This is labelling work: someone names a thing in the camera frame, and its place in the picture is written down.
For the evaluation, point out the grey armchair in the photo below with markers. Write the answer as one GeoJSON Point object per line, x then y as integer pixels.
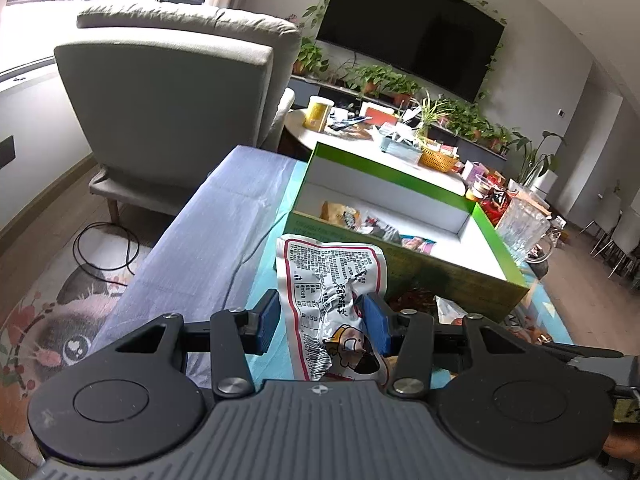
{"type": "Point", "coordinates": [163, 92]}

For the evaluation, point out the red sausage snack packet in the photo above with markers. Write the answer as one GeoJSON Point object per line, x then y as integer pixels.
{"type": "Point", "coordinates": [417, 244]}

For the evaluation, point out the green cardboard box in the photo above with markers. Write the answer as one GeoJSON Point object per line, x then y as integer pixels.
{"type": "Point", "coordinates": [466, 260]}

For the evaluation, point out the clear glass pitcher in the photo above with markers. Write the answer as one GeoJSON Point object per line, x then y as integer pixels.
{"type": "Point", "coordinates": [522, 225]}

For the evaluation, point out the red white printed snack bag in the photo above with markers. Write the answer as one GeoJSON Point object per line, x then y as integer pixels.
{"type": "Point", "coordinates": [319, 285]}

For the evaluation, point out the black wall socket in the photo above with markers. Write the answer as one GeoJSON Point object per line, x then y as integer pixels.
{"type": "Point", "coordinates": [7, 151]}

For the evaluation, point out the rice cracker snack packet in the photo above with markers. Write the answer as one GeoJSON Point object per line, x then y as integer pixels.
{"type": "Point", "coordinates": [340, 215]}

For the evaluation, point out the light blue tissue box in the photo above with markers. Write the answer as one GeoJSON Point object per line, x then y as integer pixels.
{"type": "Point", "coordinates": [400, 148]}

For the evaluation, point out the black wall television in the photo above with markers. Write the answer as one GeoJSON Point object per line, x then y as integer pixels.
{"type": "Point", "coordinates": [449, 43]}

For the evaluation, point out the woven wicker basket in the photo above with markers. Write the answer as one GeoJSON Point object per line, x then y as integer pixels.
{"type": "Point", "coordinates": [438, 161]}

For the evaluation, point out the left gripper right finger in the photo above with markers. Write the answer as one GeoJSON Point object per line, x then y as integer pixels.
{"type": "Point", "coordinates": [407, 335]}

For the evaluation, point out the clear dried dates packet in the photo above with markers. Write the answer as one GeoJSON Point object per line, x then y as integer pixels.
{"type": "Point", "coordinates": [448, 312]}

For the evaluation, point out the person's right hand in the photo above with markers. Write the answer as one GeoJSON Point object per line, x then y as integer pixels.
{"type": "Point", "coordinates": [623, 442]}

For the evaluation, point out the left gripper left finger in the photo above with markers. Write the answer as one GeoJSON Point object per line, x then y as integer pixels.
{"type": "Point", "coordinates": [233, 335]}

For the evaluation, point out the dark dried fruit packet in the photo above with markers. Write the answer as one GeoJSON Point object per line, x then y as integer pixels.
{"type": "Point", "coordinates": [373, 226]}

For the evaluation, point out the spider plant in pot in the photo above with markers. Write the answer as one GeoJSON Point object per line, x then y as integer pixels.
{"type": "Point", "coordinates": [431, 111]}

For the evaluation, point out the white oval coffee table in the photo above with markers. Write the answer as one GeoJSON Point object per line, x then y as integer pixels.
{"type": "Point", "coordinates": [369, 149]}

